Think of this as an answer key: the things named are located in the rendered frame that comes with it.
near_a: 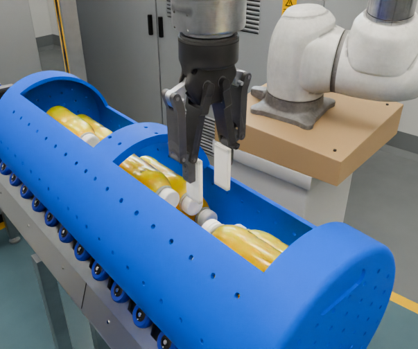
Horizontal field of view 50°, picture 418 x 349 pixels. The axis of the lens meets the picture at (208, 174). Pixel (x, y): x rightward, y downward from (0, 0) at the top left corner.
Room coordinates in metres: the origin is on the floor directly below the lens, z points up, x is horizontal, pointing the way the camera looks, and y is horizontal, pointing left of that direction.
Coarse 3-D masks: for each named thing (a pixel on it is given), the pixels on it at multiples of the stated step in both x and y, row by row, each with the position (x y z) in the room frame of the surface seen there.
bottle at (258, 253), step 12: (216, 228) 0.55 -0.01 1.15; (228, 228) 0.53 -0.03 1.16; (240, 228) 0.53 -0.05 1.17; (228, 240) 0.50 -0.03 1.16; (240, 240) 0.50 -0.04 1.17; (252, 240) 0.50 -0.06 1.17; (240, 252) 0.48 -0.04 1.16; (252, 252) 0.47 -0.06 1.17; (264, 252) 0.47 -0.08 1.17; (276, 252) 0.47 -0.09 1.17; (252, 264) 0.46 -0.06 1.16; (264, 264) 0.45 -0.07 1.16
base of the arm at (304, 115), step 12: (264, 96) 1.19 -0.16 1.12; (252, 108) 1.14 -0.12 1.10; (264, 108) 1.13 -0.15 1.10; (276, 108) 1.11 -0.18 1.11; (288, 108) 1.09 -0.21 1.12; (300, 108) 1.09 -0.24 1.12; (312, 108) 1.10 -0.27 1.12; (324, 108) 1.13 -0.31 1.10; (288, 120) 1.08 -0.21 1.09; (300, 120) 1.06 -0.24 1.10; (312, 120) 1.07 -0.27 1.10
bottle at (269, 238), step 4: (252, 232) 0.57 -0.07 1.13; (256, 232) 0.56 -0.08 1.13; (260, 232) 0.56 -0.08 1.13; (264, 232) 0.57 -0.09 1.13; (260, 236) 0.55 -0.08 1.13; (264, 236) 0.55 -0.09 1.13; (268, 236) 0.55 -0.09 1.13; (272, 236) 0.56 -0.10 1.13; (264, 240) 0.54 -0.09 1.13; (268, 240) 0.54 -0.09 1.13; (272, 240) 0.54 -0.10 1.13; (276, 240) 0.54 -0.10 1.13; (280, 240) 0.55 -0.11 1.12; (272, 244) 0.53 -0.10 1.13; (276, 244) 0.53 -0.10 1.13; (280, 244) 0.53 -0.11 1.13; (284, 244) 0.53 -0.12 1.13; (276, 248) 0.52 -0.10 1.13; (280, 248) 0.52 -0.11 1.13; (284, 248) 0.52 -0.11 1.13
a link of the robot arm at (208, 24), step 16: (176, 0) 0.53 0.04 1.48; (192, 0) 0.52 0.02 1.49; (208, 0) 0.51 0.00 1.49; (224, 0) 0.52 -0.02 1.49; (240, 0) 0.53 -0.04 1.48; (176, 16) 0.54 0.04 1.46; (192, 16) 0.52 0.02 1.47; (208, 16) 0.51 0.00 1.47; (224, 16) 0.52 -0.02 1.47; (240, 16) 0.53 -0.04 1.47; (192, 32) 0.52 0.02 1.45; (208, 32) 0.51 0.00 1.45; (224, 32) 0.52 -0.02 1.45
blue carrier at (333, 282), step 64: (0, 128) 0.91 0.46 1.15; (64, 128) 0.77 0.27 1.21; (128, 128) 0.73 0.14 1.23; (64, 192) 0.66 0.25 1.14; (128, 192) 0.57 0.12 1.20; (256, 192) 0.68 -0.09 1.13; (128, 256) 0.50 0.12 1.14; (192, 256) 0.44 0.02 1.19; (320, 256) 0.39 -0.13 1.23; (384, 256) 0.43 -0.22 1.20; (192, 320) 0.38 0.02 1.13; (256, 320) 0.34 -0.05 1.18; (320, 320) 0.35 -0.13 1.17
